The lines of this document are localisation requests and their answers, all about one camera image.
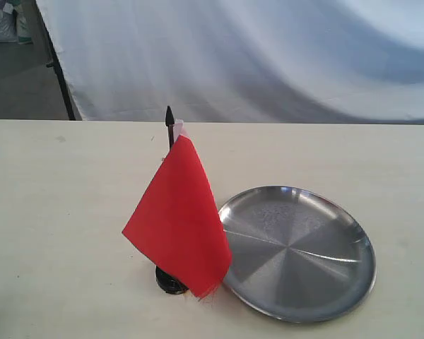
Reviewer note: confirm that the white backdrop cloth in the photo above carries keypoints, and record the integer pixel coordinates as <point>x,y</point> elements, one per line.
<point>242,61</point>

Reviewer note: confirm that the round stainless steel plate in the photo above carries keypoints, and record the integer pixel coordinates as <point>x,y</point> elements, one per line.
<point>296,256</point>

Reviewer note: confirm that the black backdrop stand pole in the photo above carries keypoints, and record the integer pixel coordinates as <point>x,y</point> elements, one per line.
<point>54,64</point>

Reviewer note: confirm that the white sacks in background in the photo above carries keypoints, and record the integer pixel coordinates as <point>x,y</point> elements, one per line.
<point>13,23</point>

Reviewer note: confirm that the red flag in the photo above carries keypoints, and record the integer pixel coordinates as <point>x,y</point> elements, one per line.
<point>176,223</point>

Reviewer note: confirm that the black round flag base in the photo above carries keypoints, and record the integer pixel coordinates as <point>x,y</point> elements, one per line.
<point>168,283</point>

